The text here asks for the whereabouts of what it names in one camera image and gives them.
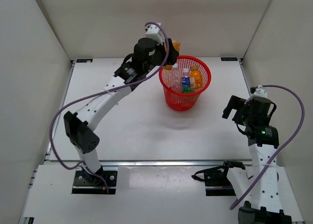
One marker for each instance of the left black table label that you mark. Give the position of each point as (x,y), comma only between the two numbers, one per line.
(84,60)

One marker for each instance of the clear bottle blue label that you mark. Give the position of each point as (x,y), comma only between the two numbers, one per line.
(185,80)

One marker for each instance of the orange juice bottle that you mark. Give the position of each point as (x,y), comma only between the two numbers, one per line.
(176,47)

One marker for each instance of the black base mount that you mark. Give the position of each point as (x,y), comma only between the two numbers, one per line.
(216,182)
(84,183)

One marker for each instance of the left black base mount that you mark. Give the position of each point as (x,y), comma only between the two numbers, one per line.
(84,183)

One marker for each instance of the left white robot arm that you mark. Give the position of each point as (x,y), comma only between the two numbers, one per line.
(80,126)

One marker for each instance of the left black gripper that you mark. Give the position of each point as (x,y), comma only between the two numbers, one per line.
(173,55)

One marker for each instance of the green plastic bottle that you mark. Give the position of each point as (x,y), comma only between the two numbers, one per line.
(187,90)

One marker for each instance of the large clear plastic bottle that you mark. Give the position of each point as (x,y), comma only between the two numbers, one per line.
(175,78)

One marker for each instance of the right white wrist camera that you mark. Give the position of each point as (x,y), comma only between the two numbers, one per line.
(258,91)

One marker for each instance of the orange bottle patterned label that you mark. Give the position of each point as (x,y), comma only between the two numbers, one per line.
(195,77)

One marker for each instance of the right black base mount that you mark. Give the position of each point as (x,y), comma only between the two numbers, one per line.
(216,182)

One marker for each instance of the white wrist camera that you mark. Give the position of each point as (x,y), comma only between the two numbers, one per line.
(153,32)
(258,91)

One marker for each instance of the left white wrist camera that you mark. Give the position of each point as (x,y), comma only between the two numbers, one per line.
(153,32)

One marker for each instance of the right black table label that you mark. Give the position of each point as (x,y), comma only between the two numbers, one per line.
(229,59)

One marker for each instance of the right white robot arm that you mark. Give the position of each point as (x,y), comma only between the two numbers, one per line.
(258,194)

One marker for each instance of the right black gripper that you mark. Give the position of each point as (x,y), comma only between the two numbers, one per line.
(236,102)

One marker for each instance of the black table label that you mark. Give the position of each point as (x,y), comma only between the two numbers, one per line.
(229,59)
(84,60)

